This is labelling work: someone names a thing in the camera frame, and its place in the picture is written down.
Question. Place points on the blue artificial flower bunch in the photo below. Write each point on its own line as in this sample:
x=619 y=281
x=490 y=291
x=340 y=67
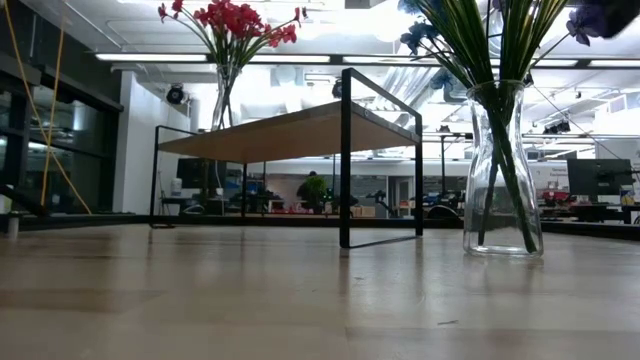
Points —
x=465 y=45

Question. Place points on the clear glass vase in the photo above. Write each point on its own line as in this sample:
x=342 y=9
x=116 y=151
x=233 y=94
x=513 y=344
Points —
x=225 y=100
x=500 y=220

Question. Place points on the red artificial flower bunch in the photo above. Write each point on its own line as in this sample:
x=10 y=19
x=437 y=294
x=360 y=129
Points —
x=287 y=34
x=230 y=17

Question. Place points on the black background robot arm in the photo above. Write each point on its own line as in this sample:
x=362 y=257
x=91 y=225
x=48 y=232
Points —
x=380 y=200

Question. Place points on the black ceiling spotlight cluster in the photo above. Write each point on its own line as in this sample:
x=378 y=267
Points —
x=557 y=127

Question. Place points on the black desk monitor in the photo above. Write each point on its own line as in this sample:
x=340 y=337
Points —
x=200 y=172
x=600 y=176

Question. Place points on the cardboard box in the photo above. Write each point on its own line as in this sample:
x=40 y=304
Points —
x=362 y=211

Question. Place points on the potted green plant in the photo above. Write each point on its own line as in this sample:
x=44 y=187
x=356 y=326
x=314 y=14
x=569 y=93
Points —
x=329 y=200

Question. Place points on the long ceiling light bar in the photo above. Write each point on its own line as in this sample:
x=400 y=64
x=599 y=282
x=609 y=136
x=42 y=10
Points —
x=275 y=58

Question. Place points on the person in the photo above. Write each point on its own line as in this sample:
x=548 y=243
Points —
x=312 y=192

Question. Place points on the white jug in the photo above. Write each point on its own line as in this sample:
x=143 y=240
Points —
x=176 y=187

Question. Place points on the black framed glass partition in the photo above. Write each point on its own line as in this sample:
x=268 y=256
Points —
x=75 y=140

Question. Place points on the black metal stand frame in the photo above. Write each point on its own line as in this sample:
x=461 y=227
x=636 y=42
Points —
x=443 y=165

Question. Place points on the wooden shelf black metal frame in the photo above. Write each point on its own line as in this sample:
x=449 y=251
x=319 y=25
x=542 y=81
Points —
x=300 y=135

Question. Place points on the black table frame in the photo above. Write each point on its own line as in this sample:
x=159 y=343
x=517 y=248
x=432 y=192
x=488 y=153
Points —
x=100 y=220

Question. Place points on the white cylinder post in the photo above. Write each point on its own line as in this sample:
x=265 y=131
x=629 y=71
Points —
x=13 y=225

